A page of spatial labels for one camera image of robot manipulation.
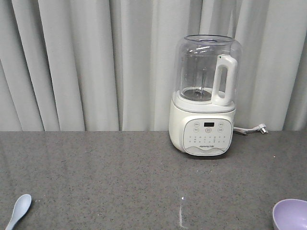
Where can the light blue plastic spoon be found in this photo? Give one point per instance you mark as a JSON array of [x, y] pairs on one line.
[[21, 207]]

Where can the purple plastic bowl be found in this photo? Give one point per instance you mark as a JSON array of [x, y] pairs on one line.
[[290, 214]]

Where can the white blender with clear jar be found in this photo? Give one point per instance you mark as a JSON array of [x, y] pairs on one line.
[[203, 103]]

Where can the grey pleated curtain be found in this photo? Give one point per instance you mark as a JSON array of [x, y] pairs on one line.
[[95, 65]]

